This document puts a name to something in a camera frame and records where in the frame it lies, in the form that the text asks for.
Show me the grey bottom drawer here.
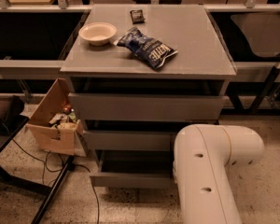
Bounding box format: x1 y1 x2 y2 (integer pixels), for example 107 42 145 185
91 150 174 189

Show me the grey drawer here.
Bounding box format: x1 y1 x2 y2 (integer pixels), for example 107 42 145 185
91 150 174 189
83 131 175 151
69 92 223 122

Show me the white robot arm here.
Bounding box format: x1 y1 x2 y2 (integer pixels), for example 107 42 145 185
173 124 264 224

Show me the grey drawer cabinet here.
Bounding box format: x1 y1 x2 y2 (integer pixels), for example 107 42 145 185
59 4 237 175

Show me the grey top drawer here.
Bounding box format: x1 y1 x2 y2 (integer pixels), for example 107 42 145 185
69 92 223 122

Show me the grey middle drawer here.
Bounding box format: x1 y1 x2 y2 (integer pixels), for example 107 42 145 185
83 131 175 151

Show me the blue chip bag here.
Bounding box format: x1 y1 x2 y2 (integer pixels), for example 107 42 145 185
114 27 177 70

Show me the white bowl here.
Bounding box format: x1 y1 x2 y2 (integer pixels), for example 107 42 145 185
78 22 117 46

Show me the cardboard box with trash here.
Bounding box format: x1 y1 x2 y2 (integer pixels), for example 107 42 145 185
27 78 88 157

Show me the dark bag on left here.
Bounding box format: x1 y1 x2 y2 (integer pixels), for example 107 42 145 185
0 95 27 135

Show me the grey chair seat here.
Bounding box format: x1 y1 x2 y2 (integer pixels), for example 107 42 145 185
231 12 280 58

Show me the black floor cable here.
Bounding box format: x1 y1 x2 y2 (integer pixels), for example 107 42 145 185
3 124 101 224

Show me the black table leg frame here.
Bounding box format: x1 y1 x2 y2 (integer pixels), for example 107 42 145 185
0 115 74 224

